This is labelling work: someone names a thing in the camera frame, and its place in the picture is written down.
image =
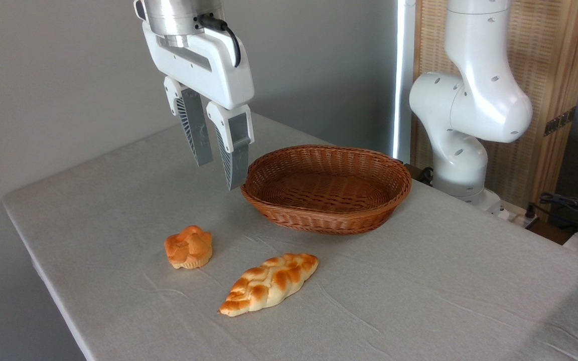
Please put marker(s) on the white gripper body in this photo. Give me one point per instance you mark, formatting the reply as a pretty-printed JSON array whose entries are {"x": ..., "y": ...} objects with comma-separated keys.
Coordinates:
[{"x": 203, "y": 65}]

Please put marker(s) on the wooden bamboo folding screen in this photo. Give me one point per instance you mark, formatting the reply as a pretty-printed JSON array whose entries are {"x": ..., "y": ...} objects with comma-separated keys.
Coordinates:
[{"x": 545, "y": 60}]

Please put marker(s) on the black screen hinge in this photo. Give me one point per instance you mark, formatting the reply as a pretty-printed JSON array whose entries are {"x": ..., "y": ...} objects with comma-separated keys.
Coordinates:
[{"x": 560, "y": 121}]

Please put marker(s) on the brown wicker basket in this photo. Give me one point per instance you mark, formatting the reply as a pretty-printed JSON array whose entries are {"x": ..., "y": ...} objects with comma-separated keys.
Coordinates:
[{"x": 326, "y": 193}]

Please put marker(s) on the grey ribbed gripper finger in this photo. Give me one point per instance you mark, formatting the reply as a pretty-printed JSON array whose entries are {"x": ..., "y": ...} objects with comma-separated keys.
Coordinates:
[
  {"x": 193, "y": 125},
  {"x": 234, "y": 145}
]

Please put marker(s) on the round knotted bread roll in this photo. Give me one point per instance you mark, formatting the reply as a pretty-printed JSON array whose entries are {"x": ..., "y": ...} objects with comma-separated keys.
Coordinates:
[{"x": 188, "y": 246}]

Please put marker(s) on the white vertical light strip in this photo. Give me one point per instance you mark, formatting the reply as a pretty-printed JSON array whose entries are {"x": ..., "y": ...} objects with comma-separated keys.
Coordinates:
[{"x": 403, "y": 75}]

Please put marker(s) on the long braided bread loaf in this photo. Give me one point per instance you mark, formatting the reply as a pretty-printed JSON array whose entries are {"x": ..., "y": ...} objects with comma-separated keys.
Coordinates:
[{"x": 269, "y": 283}]

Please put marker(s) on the grey tablecloth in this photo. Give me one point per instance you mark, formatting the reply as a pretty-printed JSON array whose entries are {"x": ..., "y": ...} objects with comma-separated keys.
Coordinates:
[{"x": 394, "y": 291}]

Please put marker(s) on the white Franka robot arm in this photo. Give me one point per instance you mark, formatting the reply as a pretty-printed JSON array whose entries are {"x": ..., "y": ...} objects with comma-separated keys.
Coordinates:
[{"x": 474, "y": 105}]

